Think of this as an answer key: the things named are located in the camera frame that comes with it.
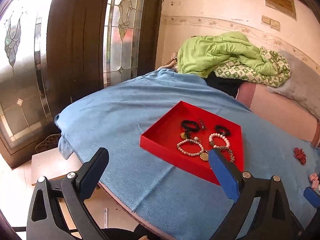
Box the red jewelry tray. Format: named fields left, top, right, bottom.
left=140, top=101, right=244, bottom=185

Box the pink white scrunchie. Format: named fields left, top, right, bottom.
left=309, top=172, right=319, bottom=191

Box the white low stool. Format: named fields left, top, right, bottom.
left=31, top=148, right=82, bottom=185

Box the red bead hair clip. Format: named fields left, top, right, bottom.
left=293, top=147, right=306, bottom=165

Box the gold coin pendant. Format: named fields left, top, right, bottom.
left=199, top=152, right=209, bottom=161

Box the blue towel cloth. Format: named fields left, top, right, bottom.
left=55, top=69, right=319, bottom=239

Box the pink mattress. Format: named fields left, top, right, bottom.
left=236, top=82, right=319, bottom=147

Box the black folded garment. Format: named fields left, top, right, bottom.
left=204, top=72, right=244, bottom=98

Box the grey blanket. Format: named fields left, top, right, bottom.
left=267, top=50, right=320, bottom=120

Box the green white patterned blanket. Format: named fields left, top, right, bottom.
left=214, top=47, right=291, bottom=88

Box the green quilted blanket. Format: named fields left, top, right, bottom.
left=177, top=31, right=278, bottom=79

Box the stained glass window panel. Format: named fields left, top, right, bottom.
left=103, top=0, right=144, bottom=87

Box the gold chain bracelet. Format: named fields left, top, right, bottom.
left=215, top=144, right=235, bottom=163

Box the white pearl bracelet in tray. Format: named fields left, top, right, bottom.
left=176, top=138, right=205, bottom=157

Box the black hair tie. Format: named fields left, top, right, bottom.
left=181, top=119, right=201, bottom=133
left=215, top=125, right=231, bottom=137

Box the wall switch plate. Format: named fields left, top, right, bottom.
left=261, top=15, right=280, bottom=31

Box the dark wooden door frame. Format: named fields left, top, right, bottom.
left=46, top=0, right=166, bottom=120

